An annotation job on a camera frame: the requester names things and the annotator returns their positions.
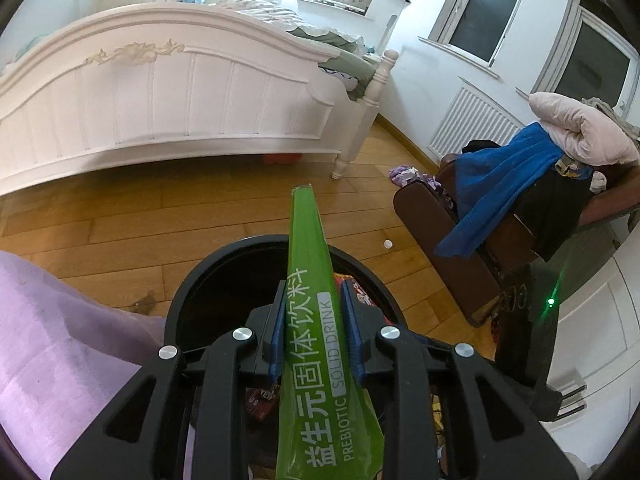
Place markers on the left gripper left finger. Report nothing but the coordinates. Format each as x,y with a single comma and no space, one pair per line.
183,403

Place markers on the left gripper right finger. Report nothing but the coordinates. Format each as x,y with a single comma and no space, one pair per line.
448,412

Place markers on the green solid drink pouch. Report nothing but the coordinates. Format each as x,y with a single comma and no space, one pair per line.
327,424

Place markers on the black trash bin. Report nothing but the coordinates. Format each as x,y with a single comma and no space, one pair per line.
221,291

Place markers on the purple round tablecloth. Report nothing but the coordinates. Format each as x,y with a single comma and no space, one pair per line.
63,358

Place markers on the brown armchair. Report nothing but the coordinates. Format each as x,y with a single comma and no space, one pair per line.
566,199

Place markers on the blue towel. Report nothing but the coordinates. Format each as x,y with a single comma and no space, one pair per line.
489,181

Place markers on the pink pillow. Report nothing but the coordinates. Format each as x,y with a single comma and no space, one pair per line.
583,132

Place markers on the white radiator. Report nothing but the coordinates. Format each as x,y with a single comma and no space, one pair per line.
472,115

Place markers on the dark window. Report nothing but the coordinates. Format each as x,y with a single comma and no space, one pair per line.
474,29

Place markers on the white bed frame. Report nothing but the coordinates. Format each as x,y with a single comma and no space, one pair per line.
152,80

